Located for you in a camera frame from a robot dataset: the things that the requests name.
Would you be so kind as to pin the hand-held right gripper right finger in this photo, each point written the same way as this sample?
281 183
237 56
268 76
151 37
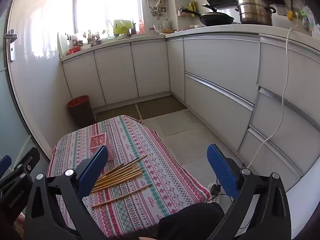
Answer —
222 172

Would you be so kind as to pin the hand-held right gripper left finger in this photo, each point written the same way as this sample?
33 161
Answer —
92 170

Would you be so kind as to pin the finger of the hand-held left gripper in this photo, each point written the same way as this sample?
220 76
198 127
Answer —
27 162
5 163

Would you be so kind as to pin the bundle of bamboo chopsticks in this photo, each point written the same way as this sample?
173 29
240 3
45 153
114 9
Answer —
120 173

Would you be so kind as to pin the pink perforated chopstick holder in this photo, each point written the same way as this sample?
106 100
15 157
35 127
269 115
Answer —
100 140

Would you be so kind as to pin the person's left hand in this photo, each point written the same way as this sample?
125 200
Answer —
22 221

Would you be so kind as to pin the red-rimmed trash bin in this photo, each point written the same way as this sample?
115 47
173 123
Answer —
81 112

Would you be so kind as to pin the person's dark trouser leg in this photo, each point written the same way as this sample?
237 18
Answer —
190 222

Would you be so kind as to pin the small brown floor mat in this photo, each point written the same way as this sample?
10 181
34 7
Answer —
117 113

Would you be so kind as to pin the patterned woven tablecloth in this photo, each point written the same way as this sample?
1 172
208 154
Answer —
155 170

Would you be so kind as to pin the large brown floor mat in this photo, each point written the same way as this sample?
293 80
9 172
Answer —
160 106

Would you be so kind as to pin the red bowl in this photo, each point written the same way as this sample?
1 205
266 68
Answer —
72 51

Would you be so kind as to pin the white cutting board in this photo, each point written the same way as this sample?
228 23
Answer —
62 43

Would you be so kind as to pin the yellow-green kettle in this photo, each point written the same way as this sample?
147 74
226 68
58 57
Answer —
122 27

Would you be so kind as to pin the red drink bottle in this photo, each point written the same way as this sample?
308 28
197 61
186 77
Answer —
141 27

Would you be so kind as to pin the black wok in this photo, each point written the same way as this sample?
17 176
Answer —
217 18

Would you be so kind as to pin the white kettle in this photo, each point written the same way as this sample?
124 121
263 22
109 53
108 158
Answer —
166 24

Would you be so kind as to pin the bright kitchen window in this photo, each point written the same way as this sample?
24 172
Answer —
100 5

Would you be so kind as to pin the stainless steel steamer pot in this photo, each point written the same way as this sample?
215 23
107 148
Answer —
255 10

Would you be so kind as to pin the yellow dish soap bottle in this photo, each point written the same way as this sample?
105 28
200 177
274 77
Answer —
192 8

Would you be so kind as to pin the yellow hanging tool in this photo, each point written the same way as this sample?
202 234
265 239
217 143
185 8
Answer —
290 15

